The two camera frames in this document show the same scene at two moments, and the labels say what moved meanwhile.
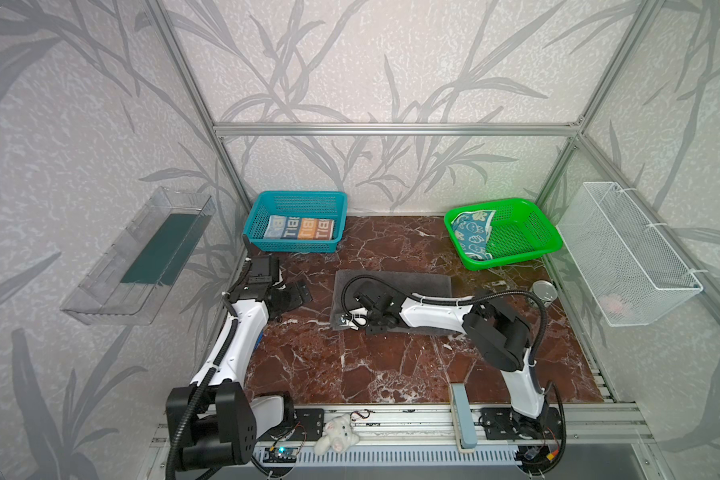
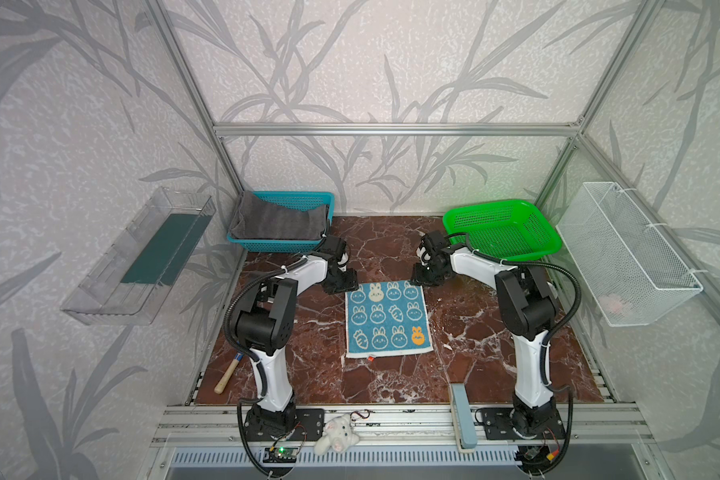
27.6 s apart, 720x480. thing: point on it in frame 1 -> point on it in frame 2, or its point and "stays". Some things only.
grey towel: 423,283 -> 255,218
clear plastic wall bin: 134,265 stays
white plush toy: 337,436 stays
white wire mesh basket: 631,272 stays
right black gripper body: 355,314 -> 430,276
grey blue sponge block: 468,437 stays
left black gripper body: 289,294 -> 341,281
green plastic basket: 519,229 stays
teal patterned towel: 472,230 -> 386,318
